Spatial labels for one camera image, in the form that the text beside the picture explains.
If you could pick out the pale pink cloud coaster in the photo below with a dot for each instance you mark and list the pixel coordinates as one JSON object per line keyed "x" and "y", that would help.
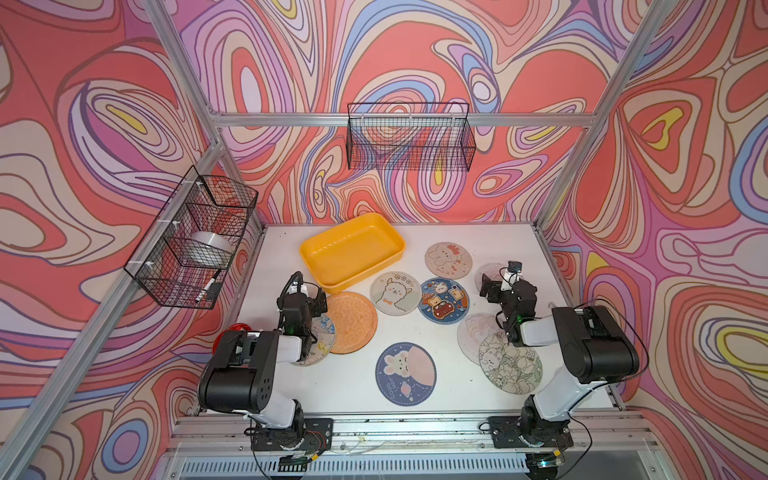
{"x": 472, "y": 331}

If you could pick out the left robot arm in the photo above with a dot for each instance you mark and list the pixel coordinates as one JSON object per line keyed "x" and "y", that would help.
{"x": 239, "y": 378}

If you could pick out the wall wire basket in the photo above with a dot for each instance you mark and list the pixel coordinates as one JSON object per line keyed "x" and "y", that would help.
{"x": 183, "y": 261}
{"x": 410, "y": 136}

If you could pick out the cream blue doodle coaster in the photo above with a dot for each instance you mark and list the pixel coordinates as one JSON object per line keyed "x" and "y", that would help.
{"x": 322, "y": 338}

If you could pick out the marker pen in basket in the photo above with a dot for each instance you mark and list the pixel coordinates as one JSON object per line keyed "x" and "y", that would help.
{"x": 210, "y": 291}

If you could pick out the blue pink bunny coaster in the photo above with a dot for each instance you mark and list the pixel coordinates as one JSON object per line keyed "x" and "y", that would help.
{"x": 406, "y": 374}

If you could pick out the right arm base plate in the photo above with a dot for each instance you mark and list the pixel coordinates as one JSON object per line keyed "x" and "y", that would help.
{"x": 516, "y": 432}

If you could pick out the back wall wire basket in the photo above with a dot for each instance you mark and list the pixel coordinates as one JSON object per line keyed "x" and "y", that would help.
{"x": 410, "y": 136}

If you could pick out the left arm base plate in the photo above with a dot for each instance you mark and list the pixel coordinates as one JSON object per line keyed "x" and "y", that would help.
{"x": 310, "y": 435}

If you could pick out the left wall wire basket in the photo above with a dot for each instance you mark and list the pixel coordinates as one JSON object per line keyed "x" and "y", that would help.
{"x": 183, "y": 261}

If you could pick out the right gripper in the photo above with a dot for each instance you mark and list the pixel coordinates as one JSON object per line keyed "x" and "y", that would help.
{"x": 495, "y": 288}

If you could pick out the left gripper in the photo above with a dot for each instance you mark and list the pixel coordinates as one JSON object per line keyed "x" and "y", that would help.
{"x": 312, "y": 304}

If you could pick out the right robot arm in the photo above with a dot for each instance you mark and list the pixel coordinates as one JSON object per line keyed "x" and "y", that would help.
{"x": 558, "y": 360}

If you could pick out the silver tape roll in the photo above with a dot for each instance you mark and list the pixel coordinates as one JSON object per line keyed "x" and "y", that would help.
{"x": 207, "y": 249}

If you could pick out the white bear coaster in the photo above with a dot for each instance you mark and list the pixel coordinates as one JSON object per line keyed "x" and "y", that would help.
{"x": 395, "y": 293}

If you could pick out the yellow plastic storage box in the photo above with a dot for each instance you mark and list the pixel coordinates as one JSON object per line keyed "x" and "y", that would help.
{"x": 351, "y": 252}

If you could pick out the green line-art coaster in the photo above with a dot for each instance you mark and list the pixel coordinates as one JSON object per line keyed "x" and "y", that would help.
{"x": 515, "y": 370}

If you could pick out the pink swirl coaster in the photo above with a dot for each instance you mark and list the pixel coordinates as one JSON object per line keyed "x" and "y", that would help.
{"x": 492, "y": 271}

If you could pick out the blue toast cartoon coaster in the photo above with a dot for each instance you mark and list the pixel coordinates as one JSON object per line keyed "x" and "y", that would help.
{"x": 443, "y": 301}

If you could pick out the orange round coaster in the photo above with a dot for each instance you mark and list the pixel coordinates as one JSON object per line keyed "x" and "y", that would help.
{"x": 355, "y": 320}

